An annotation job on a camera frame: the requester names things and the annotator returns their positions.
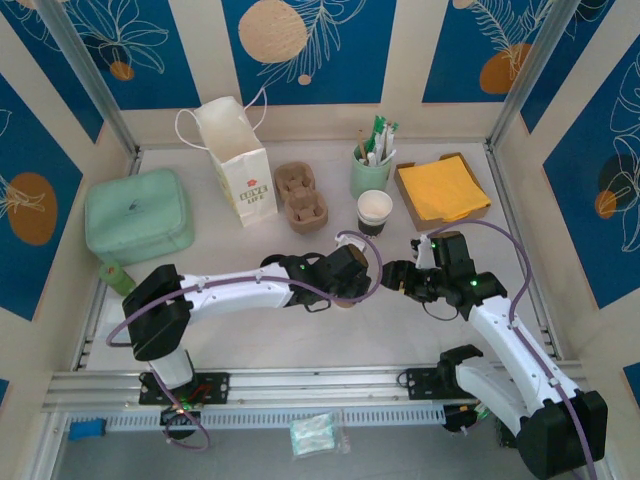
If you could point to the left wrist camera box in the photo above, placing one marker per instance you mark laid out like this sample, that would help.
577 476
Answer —
350 241

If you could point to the aluminium side rail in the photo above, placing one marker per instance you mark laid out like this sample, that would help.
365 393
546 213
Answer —
500 185

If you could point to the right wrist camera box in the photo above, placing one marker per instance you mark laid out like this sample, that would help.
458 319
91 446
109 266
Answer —
424 252

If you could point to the brown cardboard napkin tray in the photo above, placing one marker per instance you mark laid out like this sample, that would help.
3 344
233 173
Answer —
415 220

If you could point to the plastic packet with green print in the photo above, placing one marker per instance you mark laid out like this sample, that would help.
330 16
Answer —
312 435

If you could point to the mint green holder cup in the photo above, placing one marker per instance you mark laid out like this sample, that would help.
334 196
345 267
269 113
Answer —
367 182

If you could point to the wooden stirrer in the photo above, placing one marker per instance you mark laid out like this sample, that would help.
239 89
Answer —
360 142

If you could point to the green white wrapped straw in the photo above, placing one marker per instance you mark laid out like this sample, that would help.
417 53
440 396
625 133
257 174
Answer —
378 131
391 135

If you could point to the blue plastic part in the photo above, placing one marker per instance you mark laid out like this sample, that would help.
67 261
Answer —
85 431

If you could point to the black ribbed block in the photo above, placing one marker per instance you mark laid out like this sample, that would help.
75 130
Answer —
502 435

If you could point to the right black mount plate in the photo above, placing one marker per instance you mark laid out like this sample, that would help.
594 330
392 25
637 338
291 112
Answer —
420 385

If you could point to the aluminium frame post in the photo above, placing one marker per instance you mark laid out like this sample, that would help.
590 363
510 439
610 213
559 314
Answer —
85 65
530 65

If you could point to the black mount plate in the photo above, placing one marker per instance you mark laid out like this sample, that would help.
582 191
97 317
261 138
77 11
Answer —
420 385
215 387

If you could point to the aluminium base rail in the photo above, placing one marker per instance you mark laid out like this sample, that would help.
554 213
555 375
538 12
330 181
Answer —
320 385

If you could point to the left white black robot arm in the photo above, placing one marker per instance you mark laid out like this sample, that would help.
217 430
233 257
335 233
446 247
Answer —
235 295

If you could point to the yellow napkin stack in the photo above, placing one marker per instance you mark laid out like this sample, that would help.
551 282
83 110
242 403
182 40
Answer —
440 187

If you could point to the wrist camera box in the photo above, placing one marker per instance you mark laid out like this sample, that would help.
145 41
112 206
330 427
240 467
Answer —
350 241
424 252

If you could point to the brown pulp cup carrier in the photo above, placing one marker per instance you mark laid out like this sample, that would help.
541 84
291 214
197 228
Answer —
302 200

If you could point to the mint green zip case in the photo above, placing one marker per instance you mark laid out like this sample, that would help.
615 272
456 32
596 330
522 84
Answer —
130 210

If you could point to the left black mount plate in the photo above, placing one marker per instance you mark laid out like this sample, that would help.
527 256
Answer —
215 387

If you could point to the white paper carrier bag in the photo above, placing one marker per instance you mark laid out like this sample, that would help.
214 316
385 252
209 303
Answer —
250 170

